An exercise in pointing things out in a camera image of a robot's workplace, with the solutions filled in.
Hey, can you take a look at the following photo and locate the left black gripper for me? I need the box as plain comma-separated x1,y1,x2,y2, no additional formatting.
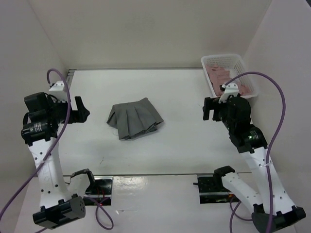
47,96,89,124

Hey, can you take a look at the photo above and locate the grey pleated skirt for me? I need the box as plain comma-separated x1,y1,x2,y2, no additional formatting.
106,98,164,140

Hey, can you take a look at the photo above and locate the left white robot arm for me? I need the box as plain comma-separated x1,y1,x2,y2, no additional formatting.
21,92,97,230

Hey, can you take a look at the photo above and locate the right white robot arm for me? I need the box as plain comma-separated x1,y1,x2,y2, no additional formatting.
203,96,306,233

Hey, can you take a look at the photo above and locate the pink skirt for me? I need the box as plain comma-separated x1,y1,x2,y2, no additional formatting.
206,65,251,97

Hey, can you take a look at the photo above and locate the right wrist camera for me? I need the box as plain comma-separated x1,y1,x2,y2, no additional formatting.
218,83,240,104

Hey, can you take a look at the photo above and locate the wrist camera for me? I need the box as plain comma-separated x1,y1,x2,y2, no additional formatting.
218,83,240,104
48,81,67,101

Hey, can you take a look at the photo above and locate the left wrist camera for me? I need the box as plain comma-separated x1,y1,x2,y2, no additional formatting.
48,81,67,101

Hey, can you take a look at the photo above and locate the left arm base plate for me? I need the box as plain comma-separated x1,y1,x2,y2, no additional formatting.
83,176,113,206

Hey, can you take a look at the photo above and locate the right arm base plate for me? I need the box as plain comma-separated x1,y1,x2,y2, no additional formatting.
193,174,239,204

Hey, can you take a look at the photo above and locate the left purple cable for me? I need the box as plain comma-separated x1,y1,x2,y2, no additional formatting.
0,68,114,230

